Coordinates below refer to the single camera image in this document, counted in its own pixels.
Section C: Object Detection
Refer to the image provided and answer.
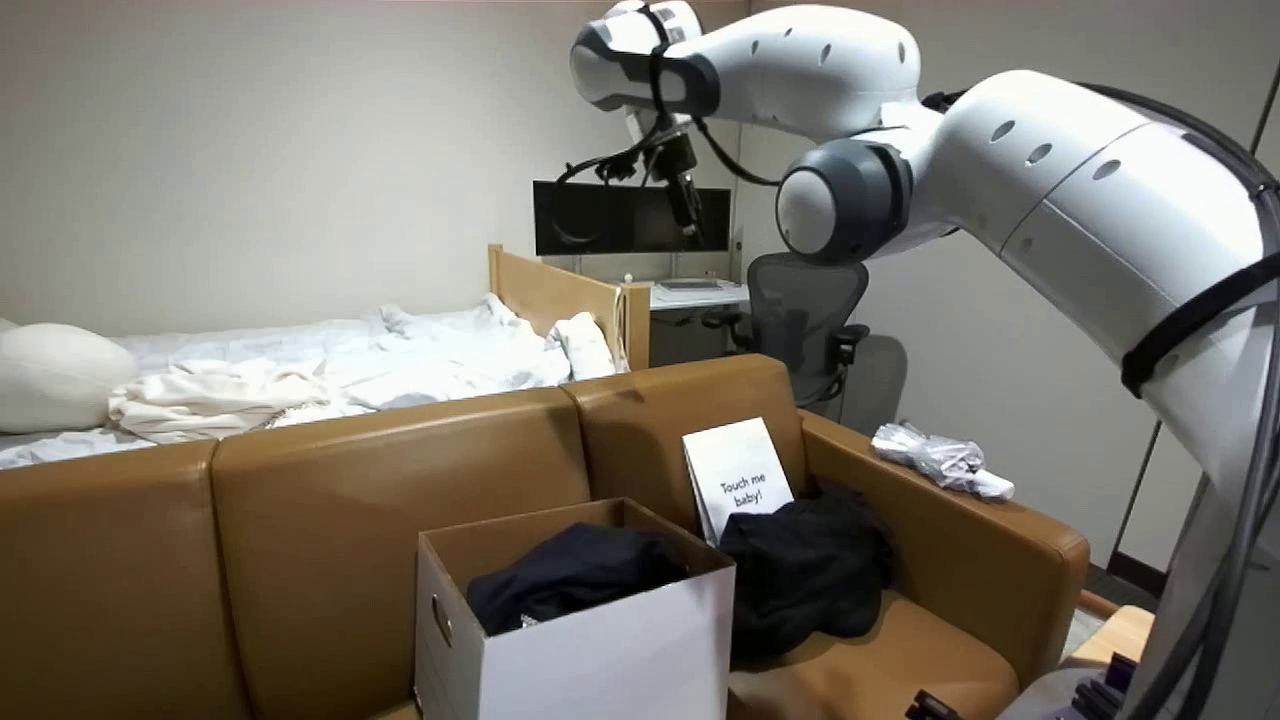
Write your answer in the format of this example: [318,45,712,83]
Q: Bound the wooden bed frame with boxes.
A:
[484,243,657,380]

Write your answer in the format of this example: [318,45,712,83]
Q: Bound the crumpled white cloth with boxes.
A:
[869,420,1018,506]

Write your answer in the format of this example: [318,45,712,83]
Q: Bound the black striped track cloth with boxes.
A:
[464,520,692,640]

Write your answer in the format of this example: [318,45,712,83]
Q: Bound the cream crumpled blanket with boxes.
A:
[103,356,341,449]

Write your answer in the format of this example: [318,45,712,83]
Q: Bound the white cardboard box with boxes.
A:
[408,494,738,720]

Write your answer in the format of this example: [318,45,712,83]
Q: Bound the brown leather sofa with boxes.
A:
[0,350,1096,720]

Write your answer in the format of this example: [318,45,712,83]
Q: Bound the white paper sign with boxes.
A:
[678,414,799,547]

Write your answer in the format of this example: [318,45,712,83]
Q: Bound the small black sofa item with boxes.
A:
[903,688,964,720]

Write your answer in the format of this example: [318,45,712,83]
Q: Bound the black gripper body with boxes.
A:
[641,125,705,201]

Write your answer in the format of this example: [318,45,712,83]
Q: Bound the plain black cloth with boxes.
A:
[714,485,898,666]

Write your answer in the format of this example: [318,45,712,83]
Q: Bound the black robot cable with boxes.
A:
[548,4,793,191]

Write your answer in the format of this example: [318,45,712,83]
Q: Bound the small wooden table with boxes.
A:
[1065,603,1158,671]

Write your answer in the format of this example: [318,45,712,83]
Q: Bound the small dark object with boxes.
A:
[1069,654,1140,720]

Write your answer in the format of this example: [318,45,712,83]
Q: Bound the black computer monitor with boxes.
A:
[528,177,734,262]

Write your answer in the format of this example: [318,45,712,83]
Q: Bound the white bed sheets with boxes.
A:
[0,292,618,480]

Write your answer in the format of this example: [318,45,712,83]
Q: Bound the black mesh office chair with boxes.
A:
[729,248,873,414]

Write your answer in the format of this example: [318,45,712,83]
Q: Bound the thin black pole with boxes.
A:
[1104,425,1166,566]

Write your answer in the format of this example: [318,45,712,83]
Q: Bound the white desk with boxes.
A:
[645,272,757,368]

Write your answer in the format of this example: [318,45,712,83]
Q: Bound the grey office chair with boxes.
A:
[826,331,913,445]

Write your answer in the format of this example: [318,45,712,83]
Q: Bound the white pillow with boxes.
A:
[0,320,142,440]

